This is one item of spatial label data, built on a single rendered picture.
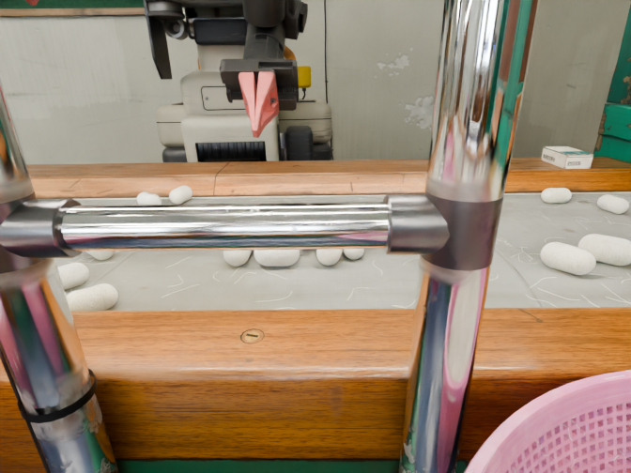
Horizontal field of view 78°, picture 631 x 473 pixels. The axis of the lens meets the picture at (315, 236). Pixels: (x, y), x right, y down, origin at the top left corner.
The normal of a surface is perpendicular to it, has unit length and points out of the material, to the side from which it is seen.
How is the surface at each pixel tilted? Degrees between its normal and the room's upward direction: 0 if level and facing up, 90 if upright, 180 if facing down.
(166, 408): 90
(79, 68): 90
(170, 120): 90
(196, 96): 98
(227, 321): 0
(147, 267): 0
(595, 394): 74
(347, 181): 45
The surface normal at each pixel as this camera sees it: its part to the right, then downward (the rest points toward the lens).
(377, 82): 0.04, 0.38
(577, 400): 0.36, 0.09
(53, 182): -0.02, -0.38
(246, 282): -0.02, -0.92
